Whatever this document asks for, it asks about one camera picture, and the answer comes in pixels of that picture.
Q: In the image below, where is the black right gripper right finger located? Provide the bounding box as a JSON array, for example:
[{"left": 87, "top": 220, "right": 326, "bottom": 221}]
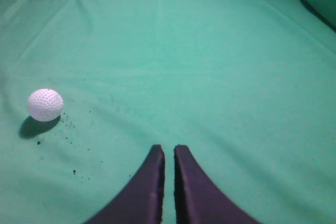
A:
[{"left": 174, "top": 145, "right": 259, "bottom": 224}]

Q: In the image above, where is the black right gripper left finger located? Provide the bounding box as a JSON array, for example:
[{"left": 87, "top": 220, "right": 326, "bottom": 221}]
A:
[{"left": 86, "top": 144, "right": 165, "bottom": 223}]

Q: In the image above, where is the white dimpled ball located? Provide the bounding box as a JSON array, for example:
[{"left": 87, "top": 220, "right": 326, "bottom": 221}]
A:
[{"left": 27, "top": 89, "right": 64, "bottom": 122}]

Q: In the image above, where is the green cloth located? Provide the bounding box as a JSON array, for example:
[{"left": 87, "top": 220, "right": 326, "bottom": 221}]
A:
[{"left": 1, "top": 0, "right": 335, "bottom": 223}]

